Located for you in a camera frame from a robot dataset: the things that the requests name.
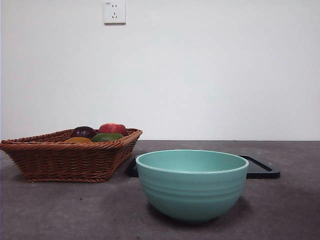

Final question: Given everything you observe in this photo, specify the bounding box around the dark purple plum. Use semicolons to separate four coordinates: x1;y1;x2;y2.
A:
70;126;97;140

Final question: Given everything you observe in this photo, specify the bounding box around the brown kiwi fruit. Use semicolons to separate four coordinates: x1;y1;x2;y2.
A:
64;136;93;144

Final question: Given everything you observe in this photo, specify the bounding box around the teal ribbed bowl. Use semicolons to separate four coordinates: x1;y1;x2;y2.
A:
135;149;250;224

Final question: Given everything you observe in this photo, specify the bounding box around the brown wicker basket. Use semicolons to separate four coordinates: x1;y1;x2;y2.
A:
0;127;143;183

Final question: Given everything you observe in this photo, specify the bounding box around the red peach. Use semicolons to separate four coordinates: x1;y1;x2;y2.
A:
98;122;128;137

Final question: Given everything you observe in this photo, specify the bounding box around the white wall socket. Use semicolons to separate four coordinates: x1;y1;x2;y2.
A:
104;0;127;25

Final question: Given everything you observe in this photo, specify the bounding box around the green avocado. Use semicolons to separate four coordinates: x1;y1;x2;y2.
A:
89;132;125;143

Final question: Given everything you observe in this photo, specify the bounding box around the black rectangular tray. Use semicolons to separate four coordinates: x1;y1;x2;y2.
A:
127;154;281;179

